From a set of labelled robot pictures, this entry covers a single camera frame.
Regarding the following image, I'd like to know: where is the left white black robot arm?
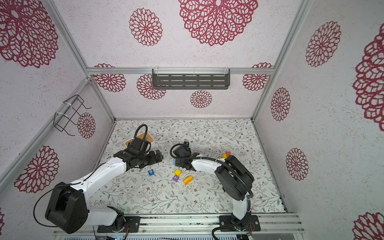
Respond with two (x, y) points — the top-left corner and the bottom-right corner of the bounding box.
(45, 138), (164, 234)

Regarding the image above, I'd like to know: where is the orange wooden cylinder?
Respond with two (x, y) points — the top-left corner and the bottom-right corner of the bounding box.
(183, 176), (194, 185)

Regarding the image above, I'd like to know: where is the yellow wooden cube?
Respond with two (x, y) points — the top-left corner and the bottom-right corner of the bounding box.
(175, 170), (182, 177)

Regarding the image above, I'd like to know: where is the black wire wall rack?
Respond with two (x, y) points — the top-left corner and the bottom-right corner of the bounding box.
(53, 94), (92, 137)

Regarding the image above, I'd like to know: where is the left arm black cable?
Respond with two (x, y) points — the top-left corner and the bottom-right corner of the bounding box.
(32, 124), (149, 239)

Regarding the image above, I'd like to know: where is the white wooden-lid tissue box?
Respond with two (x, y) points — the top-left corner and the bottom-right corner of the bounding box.
(125, 132), (155, 147)

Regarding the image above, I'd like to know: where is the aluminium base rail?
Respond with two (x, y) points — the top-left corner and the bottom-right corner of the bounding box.
(52, 214), (305, 240)

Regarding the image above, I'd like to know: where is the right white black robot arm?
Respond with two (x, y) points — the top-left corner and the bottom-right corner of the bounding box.
(170, 143), (255, 221)

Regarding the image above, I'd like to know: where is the grey wall shelf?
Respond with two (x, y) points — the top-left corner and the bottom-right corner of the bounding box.
(152, 69), (231, 90)

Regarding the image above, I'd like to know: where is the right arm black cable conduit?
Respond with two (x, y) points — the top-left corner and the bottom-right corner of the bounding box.
(169, 143), (255, 240)

